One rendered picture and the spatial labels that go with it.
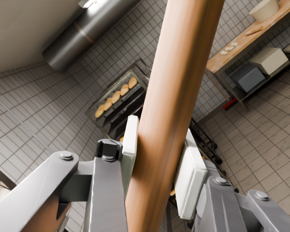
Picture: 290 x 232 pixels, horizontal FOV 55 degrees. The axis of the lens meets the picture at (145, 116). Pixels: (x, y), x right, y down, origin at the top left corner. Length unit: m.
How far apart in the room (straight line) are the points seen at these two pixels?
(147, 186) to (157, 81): 0.06
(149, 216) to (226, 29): 5.11
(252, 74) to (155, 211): 4.55
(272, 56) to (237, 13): 1.04
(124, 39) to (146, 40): 0.39
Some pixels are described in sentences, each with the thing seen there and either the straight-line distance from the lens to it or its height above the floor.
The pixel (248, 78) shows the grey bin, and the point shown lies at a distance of 4.70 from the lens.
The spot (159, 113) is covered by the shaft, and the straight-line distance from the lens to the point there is 0.16.
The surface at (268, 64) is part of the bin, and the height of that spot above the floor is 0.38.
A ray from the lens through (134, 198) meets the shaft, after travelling 0.18.
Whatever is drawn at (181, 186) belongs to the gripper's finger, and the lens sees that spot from 0.16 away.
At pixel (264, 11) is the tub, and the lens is 4.86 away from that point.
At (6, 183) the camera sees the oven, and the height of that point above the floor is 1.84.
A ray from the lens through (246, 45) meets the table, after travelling 4.46.
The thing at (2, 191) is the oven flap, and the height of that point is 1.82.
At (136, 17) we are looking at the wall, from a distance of 5.10.
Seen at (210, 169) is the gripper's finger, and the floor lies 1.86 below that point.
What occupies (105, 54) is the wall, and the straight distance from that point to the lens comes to 5.16.
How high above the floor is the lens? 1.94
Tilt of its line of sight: 12 degrees down
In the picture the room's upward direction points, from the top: 42 degrees counter-clockwise
